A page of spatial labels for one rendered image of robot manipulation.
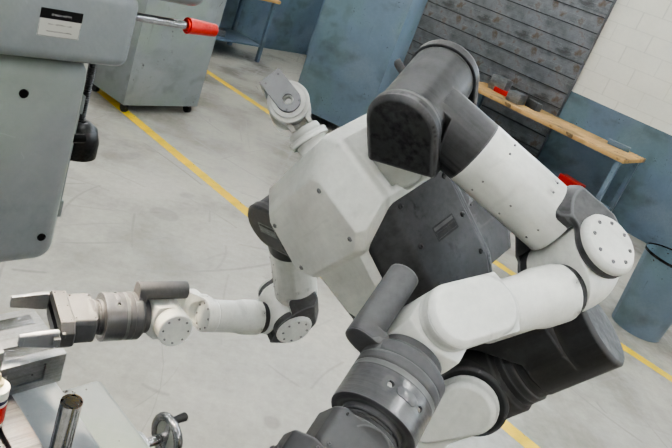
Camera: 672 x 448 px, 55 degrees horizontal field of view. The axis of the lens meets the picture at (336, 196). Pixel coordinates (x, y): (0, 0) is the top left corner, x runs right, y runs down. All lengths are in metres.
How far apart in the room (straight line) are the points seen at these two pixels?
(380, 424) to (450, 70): 0.44
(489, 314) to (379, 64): 6.24
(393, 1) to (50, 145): 6.01
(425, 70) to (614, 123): 7.45
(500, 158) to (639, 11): 7.55
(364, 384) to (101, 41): 0.55
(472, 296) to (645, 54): 7.62
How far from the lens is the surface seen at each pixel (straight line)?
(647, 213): 8.15
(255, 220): 1.17
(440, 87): 0.80
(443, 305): 0.63
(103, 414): 1.63
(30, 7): 0.85
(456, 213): 0.94
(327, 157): 0.86
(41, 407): 1.45
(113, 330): 1.21
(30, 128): 0.93
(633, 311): 5.40
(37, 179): 0.97
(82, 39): 0.89
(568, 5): 8.49
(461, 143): 0.79
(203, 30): 0.99
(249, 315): 1.33
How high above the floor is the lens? 1.88
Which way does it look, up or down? 21 degrees down
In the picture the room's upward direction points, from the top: 21 degrees clockwise
